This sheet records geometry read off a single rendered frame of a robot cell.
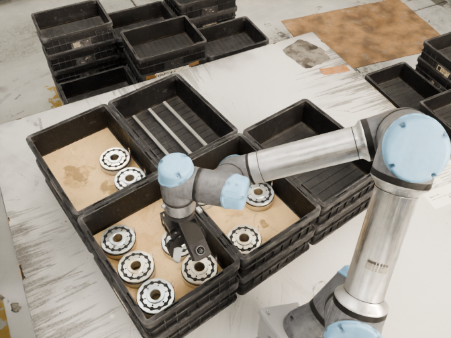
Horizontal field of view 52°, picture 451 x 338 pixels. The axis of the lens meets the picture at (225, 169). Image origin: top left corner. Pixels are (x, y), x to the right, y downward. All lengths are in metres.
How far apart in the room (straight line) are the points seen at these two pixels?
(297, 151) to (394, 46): 2.84
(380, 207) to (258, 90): 1.25
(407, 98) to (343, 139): 1.89
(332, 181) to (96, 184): 0.79
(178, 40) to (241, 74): 0.71
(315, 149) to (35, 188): 1.12
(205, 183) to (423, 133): 0.43
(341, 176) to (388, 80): 1.47
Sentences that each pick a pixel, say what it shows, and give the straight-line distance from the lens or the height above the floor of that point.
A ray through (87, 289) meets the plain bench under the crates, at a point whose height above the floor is 0.70.
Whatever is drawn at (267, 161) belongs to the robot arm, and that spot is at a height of 1.24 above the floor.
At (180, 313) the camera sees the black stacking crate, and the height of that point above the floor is 0.87.
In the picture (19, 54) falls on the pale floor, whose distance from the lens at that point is 3.80.
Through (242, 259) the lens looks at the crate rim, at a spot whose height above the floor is 0.93.
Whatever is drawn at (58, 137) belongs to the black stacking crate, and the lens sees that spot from 1.70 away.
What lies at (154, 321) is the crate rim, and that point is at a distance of 1.19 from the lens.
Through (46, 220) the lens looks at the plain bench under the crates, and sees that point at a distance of 1.71.
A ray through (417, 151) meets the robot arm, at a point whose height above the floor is 1.42.
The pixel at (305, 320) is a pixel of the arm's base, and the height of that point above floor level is 0.93.
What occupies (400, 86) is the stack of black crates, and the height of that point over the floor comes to 0.27.
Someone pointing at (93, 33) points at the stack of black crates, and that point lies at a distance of 2.81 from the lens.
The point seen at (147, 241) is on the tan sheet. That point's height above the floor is 0.83.
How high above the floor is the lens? 2.02
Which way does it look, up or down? 49 degrees down
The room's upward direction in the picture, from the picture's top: 1 degrees clockwise
